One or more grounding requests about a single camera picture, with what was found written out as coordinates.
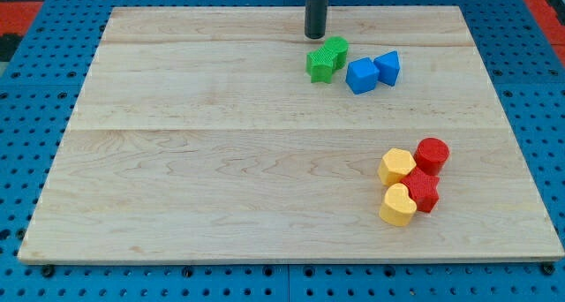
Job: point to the green cylinder block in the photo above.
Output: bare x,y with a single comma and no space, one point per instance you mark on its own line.
339,47

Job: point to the blue cube block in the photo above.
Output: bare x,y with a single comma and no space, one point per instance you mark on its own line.
362,75

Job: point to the yellow heart block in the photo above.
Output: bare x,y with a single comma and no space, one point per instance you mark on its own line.
397,207

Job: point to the wooden board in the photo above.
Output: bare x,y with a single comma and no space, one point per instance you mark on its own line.
198,138

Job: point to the red cylinder block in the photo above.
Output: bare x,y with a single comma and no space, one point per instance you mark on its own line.
431,155

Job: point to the green star block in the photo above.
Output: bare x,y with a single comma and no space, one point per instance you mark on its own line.
320,65

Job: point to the yellow hexagon block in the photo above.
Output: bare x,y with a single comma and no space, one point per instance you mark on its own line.
395,165

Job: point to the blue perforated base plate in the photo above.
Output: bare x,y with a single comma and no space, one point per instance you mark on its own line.
43,79

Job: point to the red star block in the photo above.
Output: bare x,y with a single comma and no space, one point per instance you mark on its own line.
422,189

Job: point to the blue triangle block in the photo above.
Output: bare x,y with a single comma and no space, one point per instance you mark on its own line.
389,67

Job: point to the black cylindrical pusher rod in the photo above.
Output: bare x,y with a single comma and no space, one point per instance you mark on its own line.
315,18

